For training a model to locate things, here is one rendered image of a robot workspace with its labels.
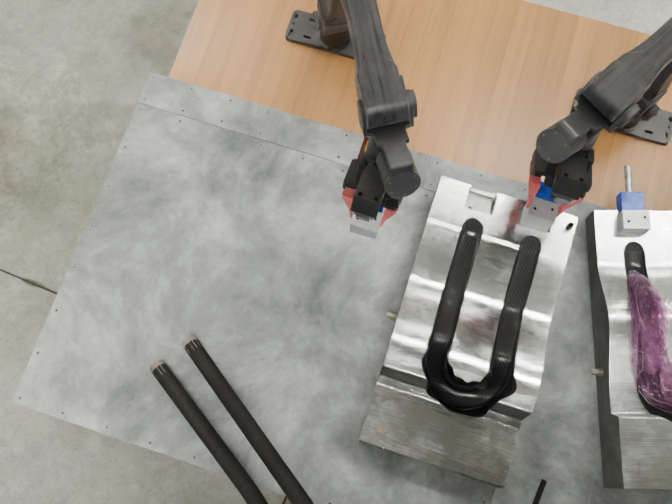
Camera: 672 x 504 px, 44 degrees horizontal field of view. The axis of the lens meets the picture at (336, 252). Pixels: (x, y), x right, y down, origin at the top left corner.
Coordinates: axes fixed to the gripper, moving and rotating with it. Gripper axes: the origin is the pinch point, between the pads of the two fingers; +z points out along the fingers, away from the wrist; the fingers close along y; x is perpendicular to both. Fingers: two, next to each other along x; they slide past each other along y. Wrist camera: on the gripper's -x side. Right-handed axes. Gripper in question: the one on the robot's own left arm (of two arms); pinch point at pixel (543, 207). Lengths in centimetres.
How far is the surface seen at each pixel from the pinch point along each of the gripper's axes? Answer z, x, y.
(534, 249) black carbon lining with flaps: 7.6, -2.6, 1.4
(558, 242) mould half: 5.7, -0.9, 5.1
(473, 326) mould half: 15.7, -18.1, -5.7
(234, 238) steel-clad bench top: 24, -7, -52
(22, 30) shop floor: 61, 92, -152
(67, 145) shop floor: 77, 65, -123
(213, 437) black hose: 39, -41, -43
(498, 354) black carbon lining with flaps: 16.4, -21.9, -0.5
